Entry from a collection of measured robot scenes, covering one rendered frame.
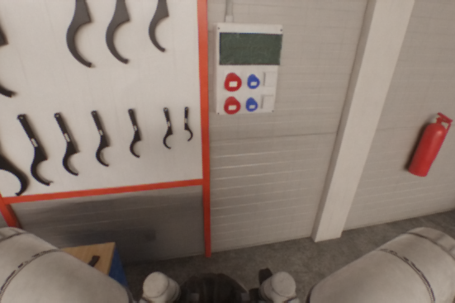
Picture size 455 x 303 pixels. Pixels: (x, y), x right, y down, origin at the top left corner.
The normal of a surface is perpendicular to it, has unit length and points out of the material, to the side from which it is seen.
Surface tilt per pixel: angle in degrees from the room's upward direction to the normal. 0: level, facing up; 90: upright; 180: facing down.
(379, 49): 90
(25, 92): 90
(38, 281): 16
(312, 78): 90
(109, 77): 90
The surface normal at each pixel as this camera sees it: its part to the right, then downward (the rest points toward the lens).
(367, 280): -0.46, -0.77
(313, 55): 0.21, 0.45
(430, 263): 0.14, -0.73
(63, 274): 0.41, -0.84
